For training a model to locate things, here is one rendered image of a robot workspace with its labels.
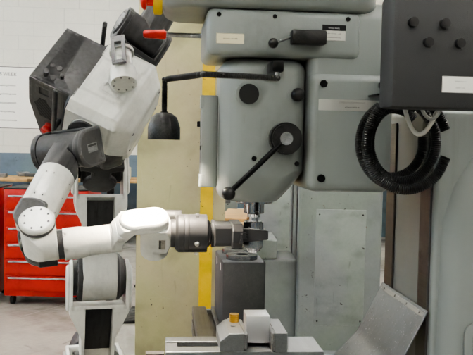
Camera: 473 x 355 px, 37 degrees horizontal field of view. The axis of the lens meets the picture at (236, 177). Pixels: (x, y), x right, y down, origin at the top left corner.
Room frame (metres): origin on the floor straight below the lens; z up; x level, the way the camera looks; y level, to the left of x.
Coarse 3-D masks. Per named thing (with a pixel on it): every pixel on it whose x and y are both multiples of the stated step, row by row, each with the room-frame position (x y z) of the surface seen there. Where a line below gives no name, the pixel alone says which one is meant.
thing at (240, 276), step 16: (224, 256) 2.04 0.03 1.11; (240, 256) 1.97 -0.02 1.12; (256, 256) 2.00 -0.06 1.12; (224, 272) 1.95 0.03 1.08; (240, 272) 1.95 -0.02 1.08; (256, 272) 1.96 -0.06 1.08; (224, 288) 1.95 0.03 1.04; (240, 288) 1.95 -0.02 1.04; (256, 288) 1.96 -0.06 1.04; (224, 304) 1.95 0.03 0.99; (240, 304) 1.95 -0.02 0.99; (256, 304) 1.96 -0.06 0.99
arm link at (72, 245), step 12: (72, 228) 1.57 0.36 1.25; (84, 228) 1.58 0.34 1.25; (96, 228) 1.58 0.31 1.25; (108, 228) 1.58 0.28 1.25; (24, 240) 1.55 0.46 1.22; (36, 240) 1.53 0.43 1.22; (48, 240) 1.54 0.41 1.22; (60, 240) 1.55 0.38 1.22; (72, 240) 1.55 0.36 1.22; (84, 240) 1.56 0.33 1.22; (96, 240) 1.56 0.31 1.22; (108, 240) 1.57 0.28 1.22; (24, 252) 1.59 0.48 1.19; (36, 252) 1.55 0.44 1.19; (48, 252) 1.54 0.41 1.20; (60, 252) 1.55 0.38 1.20; (72, 252) 1.55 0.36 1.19; (84, 252) 1.56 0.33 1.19; (96, 252) 1.58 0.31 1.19; (108, 252) 1.59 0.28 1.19; (36, 264) 1.59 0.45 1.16; (48, 264) 1.59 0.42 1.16
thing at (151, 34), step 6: (144, 30) 1.72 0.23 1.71; (150, 30) 1.72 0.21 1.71; (156, 30) 1.72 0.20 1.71; (162, 30) 1.72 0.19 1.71; (144, 36) 1.72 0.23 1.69; (150, 36) 1.72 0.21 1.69; (156, 36) 1.72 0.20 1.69; (162, 36) 1.72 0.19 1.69; (168, 36) 1.73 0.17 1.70; (174, 36) 1.73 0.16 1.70; (180, 36) 1.73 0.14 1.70; (186, 36) 1.73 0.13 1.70; (192, 36) 1.73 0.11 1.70; (198, 36) 1.73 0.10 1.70
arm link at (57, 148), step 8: (48, 136) 1.78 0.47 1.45; (56, 136) 1.77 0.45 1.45; (64, 136) 1.76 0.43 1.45; (72, 136) 1.75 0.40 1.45; (40, 144) 1.77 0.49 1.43; (48, 144) 1.76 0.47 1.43; (56, 144) 1.75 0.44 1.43; (64, 144) 1.74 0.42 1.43; (40, 152) 1.77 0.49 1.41; (48, 152) 1.74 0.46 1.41; (56, 152) 1.72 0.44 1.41; (64, 152) 1.72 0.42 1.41; (72, 152) 1.73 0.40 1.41; (40, 160) 1.77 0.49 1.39; (48, 160) 1.70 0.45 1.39; (56, 160) 1.70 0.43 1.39; (64, 160) 1.70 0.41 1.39; (72, 160) 1.72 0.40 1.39; (72, 168) 1.71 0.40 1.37
